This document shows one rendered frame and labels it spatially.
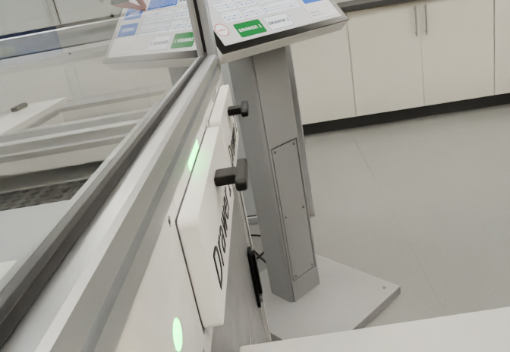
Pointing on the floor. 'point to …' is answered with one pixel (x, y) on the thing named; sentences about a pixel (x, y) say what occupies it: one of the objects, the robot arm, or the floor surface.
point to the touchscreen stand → (294, 216)
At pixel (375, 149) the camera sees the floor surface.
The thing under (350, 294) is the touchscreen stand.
